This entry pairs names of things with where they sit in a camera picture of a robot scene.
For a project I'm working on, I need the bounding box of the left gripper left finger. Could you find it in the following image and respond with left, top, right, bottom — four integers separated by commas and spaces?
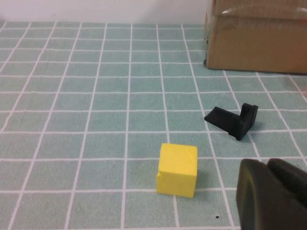
235, 158, 307, 230

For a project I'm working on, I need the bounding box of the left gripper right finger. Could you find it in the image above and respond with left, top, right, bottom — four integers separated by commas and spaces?
266, 158, 307, 207

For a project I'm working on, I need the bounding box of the yellow cube block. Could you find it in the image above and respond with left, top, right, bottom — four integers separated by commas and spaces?
155, 143, 198, 198

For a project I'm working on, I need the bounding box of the brown cardboard box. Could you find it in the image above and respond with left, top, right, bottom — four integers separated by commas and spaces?
202, 0, 307, 74

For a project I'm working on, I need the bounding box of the green white-grid tablecloth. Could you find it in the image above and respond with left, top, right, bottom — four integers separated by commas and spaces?
0, 21, 307, 230

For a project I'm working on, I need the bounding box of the black plastic bracket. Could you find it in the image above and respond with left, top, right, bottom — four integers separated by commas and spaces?
203, 102, 259, 141

